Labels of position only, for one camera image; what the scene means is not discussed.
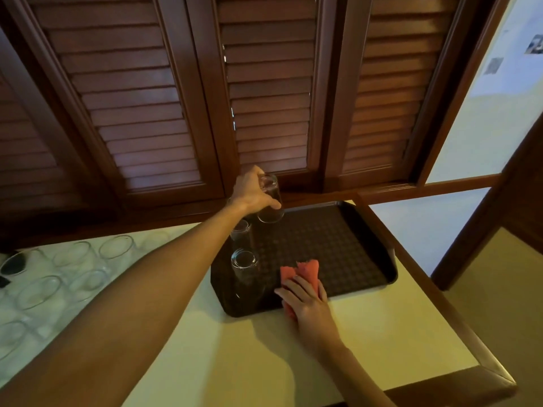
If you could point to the person's right hand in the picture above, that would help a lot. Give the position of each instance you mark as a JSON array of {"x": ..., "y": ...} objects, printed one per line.
[{"x": 316, "y": 322}]

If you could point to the person's left hand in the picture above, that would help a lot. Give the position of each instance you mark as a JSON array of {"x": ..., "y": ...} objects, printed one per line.
[{"x": 250, "y": 194}]

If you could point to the red cloth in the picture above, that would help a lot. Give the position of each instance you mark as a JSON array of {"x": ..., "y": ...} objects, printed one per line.
[{"x": 303, "y": 271}]

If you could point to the dark brown textured tray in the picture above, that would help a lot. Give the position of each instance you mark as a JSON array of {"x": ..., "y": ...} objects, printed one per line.
[{"x": 331, "y": 250}]

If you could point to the group of clear glasses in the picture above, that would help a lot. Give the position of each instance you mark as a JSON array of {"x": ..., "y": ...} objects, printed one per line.
[{"x": 55, "y": 283}]

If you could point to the person's left forearm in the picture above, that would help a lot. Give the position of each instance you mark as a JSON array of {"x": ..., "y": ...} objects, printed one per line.
[{"x": 127, "y": 317}]

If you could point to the brown louvered wooden shutter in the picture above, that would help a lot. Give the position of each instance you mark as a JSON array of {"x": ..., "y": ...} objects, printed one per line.
[
  {"x": 131, "y": 101},
  {"x": 269, "y": 88},
  {"x": 29, "y": 156},
  {"x": 390, "y": 88}
]

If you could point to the steel electric kettle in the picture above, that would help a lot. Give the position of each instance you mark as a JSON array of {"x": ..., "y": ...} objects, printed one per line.
[{"x": 12, "y": 262}]

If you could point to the white paper notice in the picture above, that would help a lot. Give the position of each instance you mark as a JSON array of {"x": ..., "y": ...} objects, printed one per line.
[{"x": 505, "y": 67}]

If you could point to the brown wooden wall rail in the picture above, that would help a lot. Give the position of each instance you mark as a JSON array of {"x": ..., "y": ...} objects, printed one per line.
[{"x": 432, "y": 186}]

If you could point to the brown wooden door frame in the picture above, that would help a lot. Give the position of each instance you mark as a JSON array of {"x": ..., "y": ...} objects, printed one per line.
[{"x": 496, "y": 207}]

